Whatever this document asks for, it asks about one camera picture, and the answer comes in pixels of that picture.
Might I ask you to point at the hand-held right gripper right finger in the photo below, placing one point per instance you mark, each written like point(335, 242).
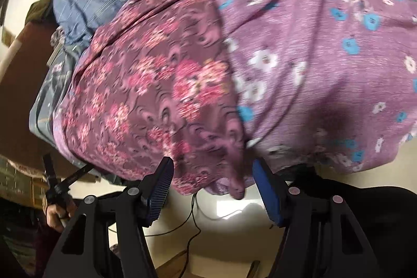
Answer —
point(265, 190)

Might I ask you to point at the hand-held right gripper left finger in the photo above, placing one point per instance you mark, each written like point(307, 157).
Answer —
point(161, 186)

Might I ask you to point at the mauve pink-flowered cloth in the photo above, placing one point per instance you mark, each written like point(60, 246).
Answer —
point(146, 95)

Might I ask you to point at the purple cloth with white-blue flowers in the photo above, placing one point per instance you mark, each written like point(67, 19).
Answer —
point(309, 37)

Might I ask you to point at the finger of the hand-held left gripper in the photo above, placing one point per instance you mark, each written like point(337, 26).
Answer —
point(49, 169)
point(76, 177)

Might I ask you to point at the grey-blue floral cloth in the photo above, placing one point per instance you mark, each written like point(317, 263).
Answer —
point(49, 95)

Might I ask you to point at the person's left hand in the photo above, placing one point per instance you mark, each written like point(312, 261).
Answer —
point(57, 219)

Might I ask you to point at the brown wooden furniture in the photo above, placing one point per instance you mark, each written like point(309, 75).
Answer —
point(26, 86)

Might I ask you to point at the olive green cloth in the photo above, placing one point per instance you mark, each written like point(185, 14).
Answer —
point(40, 6)

